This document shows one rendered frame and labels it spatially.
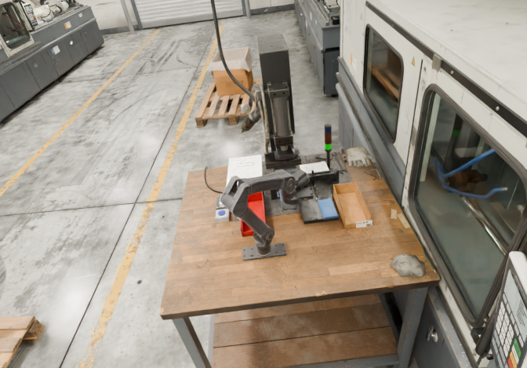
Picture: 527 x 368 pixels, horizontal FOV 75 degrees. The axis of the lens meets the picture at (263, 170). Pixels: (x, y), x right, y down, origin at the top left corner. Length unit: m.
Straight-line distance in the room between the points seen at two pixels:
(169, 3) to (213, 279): 10.00
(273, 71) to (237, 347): 1.49
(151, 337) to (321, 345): 1.13
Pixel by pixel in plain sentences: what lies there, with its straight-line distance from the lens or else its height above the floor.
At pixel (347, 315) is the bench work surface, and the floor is 0.22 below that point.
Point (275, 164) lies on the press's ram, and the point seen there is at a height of 1.13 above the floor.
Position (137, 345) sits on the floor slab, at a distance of 2.62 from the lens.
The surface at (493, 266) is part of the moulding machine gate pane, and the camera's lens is 1.25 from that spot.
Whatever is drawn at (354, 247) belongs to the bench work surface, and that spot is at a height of 0.90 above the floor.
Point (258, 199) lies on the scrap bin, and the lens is 1.84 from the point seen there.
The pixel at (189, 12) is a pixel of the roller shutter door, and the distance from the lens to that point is 10.98.
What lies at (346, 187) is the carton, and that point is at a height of 0.95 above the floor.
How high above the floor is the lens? 2.10
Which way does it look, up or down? 36 degrees down
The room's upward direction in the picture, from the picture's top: 9 degrees counter-clockwise
